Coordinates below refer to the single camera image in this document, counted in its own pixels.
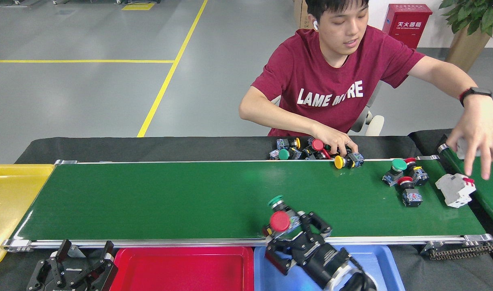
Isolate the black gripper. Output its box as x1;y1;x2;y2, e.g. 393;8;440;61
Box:
26;240;118;291
264;211;354;289

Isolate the blue plastic tray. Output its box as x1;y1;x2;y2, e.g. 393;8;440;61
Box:
254;245;405;291

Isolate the yellow plastic tray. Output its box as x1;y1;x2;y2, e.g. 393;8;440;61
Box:
0;164;55;268

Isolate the red plastic tray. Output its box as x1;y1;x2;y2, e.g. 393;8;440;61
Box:
109;246;254;291

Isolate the person's right hand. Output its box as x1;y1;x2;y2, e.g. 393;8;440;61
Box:
312;123;359;157

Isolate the person's left hand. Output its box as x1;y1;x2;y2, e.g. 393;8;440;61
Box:
446;94;493;181

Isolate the grey office chair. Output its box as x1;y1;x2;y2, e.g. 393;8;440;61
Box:
350;81;385;137

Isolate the person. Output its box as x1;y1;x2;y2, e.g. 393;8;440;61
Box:
238;0;493;181

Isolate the brown cardboard box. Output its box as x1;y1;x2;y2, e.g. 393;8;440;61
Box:
294;0;316;30

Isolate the black smart watch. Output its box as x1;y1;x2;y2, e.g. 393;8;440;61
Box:
459;86;493;107

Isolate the red fire extinguisher box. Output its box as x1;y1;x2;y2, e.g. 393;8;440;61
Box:
382;4;433;50

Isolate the potted plant gold pot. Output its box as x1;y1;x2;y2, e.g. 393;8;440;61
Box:
438;0;493;73

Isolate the black drive chain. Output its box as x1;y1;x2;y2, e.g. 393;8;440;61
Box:
420;241;493;260

